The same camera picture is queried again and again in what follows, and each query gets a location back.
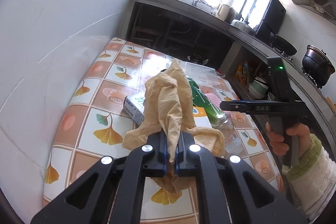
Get person's right hand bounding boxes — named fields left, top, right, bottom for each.
left=265, top=121, right=311, bottom=162

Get blue white toothpaste box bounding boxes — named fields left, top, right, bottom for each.
left=123, top=91, right=145, bottom=126

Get dark cooking pot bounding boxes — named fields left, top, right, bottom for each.
left=302, top=45, right=335, bottom=89

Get tiled pattern table cover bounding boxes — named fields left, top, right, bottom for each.
left=43, top=36, right=285, bottom=224

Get clear plastic container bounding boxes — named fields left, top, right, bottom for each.
left=178, top=60, right=219, bottom=85

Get black wok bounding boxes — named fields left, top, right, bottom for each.
left=270, top=32, right=297, bottom=56

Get pink mesh sponge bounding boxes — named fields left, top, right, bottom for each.
left=205, top=93, right=222, bottom=108

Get green glass bottle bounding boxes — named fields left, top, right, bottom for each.
left=188, top=78, right=243, bottom=155

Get beige plastic bag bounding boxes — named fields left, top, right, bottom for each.
left=122, top=59, right=224, bottom=194

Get white jug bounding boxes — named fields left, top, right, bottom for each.
left=215, top=4, right=231, bottom=21

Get steel kitchen counter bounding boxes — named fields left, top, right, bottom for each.
left=117, top=0, right=335, bottom=142

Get black microwave oven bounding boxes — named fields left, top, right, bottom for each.
left=240, top=0, right=286, bottom=44

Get orange white medicine box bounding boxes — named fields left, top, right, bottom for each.
left=193, top=106, right=212, bottom=128

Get stacked bowls on shelf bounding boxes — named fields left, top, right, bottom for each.
left=248, top=77, right=269, bottom=100

